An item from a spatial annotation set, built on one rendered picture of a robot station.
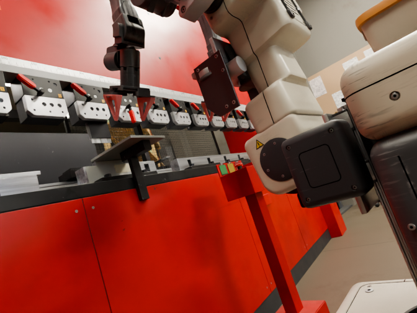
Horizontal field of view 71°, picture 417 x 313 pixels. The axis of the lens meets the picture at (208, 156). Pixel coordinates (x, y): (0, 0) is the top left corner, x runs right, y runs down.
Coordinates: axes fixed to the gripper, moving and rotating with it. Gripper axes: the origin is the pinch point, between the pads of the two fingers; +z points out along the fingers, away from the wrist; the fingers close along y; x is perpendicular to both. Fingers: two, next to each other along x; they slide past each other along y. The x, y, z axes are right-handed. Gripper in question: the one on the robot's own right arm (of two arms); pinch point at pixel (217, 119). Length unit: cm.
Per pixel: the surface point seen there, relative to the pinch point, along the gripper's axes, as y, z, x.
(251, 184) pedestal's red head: -9.8, 27.1, 12.5
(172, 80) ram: -34, -22, -63
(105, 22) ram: 7, -48, -71
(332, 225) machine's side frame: -189, 99, -1
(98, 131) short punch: 28, 7, -44
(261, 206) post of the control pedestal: -18.4, 38.5, 13.3
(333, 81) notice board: -375, -59, -70
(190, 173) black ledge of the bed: -8.5, 27.6, -22.2
